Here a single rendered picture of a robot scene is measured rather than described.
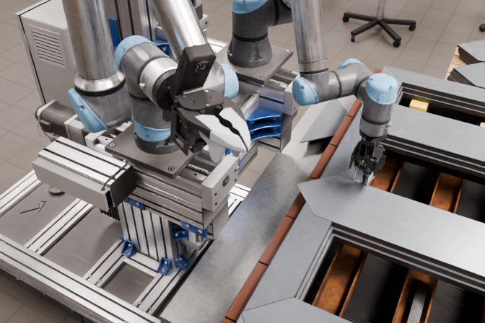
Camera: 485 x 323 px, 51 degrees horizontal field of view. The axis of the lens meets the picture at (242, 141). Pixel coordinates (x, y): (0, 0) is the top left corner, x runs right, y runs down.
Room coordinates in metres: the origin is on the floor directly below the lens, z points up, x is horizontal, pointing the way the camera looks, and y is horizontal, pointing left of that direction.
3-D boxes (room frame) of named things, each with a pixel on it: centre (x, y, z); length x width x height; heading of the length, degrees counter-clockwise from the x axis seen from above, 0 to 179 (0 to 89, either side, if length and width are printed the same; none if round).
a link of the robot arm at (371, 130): (1.07, -0.35, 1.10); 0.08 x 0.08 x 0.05
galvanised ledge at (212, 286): (1.30, -0.17, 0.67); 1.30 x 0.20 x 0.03; 153
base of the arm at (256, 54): (1.52, -0.02, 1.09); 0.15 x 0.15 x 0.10
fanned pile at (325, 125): (1.60, -0.35, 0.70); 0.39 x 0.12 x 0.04; 153
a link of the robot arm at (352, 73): (1.16, -0.29, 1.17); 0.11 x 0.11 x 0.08; 22
